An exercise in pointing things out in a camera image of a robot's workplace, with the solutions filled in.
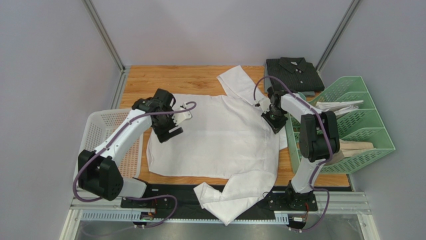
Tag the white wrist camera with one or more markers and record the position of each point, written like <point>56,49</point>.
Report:
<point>263,104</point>
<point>178,118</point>

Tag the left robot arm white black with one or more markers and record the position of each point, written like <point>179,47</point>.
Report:
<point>98,170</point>

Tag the white plastic basket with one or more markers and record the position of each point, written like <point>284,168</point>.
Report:
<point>96,133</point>

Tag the aluminium frame rail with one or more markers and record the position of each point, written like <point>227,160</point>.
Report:
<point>99,25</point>

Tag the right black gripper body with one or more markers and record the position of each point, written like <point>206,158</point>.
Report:
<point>276,123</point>

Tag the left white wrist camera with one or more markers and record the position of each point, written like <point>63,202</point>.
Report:
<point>178,118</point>

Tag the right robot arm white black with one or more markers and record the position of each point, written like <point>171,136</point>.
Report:
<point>318,134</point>

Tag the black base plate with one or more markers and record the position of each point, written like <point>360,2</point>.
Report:
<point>181,201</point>

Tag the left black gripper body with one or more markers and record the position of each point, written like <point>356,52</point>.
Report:
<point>166,123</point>

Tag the brown paper stack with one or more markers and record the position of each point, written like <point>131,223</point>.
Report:
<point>350,149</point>

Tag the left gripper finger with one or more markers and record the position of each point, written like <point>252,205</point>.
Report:
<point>175,130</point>
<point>164,137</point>

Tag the green file organizer rack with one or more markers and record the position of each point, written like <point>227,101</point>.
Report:
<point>361,125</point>

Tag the green cup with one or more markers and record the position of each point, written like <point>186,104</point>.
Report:
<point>302,96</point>

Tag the white long sleeve shirt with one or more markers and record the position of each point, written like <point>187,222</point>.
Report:
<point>226,138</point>

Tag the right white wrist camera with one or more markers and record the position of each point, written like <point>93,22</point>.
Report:
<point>263,104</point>

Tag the stack of white papers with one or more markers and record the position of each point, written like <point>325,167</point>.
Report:
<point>339,108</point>

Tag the folded dark striped shirt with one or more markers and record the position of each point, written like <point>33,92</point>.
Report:
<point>296,73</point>

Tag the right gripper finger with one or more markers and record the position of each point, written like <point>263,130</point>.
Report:
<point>269,120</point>
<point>279,124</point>

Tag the folded grey shirt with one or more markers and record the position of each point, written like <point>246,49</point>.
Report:
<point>268,83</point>

